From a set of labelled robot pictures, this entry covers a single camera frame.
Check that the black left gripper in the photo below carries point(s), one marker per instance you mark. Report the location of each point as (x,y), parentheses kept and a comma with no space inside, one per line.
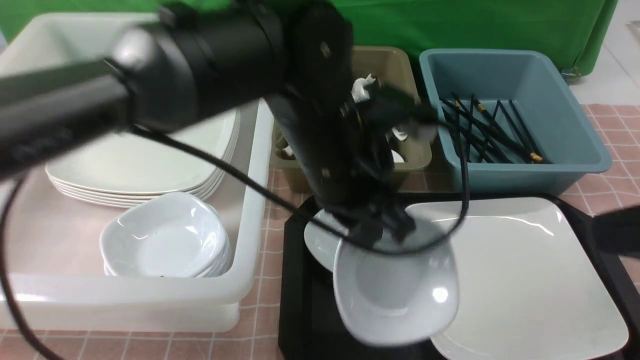
(347,161)

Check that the small white bowl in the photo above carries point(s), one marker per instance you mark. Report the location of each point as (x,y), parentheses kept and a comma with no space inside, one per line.
(392,301)
(322,245)

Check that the large white square plate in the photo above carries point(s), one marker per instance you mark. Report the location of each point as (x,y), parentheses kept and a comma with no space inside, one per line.
(527,288)

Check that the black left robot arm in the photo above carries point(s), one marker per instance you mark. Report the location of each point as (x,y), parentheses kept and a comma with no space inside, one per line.
(164,76)

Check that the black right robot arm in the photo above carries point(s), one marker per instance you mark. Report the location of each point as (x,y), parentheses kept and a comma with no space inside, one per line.
(618,231)

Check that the pile of white spoons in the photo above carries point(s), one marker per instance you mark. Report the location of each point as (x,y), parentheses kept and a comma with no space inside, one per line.
(363,90)

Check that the olive green plastic bin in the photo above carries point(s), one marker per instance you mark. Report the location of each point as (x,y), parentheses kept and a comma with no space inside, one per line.
(389,65)

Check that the pile of black chopsticks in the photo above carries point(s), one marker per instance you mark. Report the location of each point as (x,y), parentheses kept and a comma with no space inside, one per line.
(490,136)

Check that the blue plastic bin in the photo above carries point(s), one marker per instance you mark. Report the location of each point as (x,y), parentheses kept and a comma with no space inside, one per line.
(549,110)

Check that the black serving tray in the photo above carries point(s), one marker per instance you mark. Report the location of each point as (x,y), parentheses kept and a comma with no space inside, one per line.
(310,327)

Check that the stack of white bowls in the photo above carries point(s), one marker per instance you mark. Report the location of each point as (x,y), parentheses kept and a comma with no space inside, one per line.
(173,236)

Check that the stack of white plates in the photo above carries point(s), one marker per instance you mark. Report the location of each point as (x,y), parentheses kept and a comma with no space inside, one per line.
(123,170)

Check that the green backdrop cloth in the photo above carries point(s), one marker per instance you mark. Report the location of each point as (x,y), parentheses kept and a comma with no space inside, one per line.
(568,32)

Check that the pink checkered tablecloth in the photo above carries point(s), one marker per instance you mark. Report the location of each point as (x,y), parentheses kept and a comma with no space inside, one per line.
(254,336)

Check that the large white plastic bin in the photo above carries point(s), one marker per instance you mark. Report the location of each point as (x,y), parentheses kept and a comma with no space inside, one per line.
(52,241)

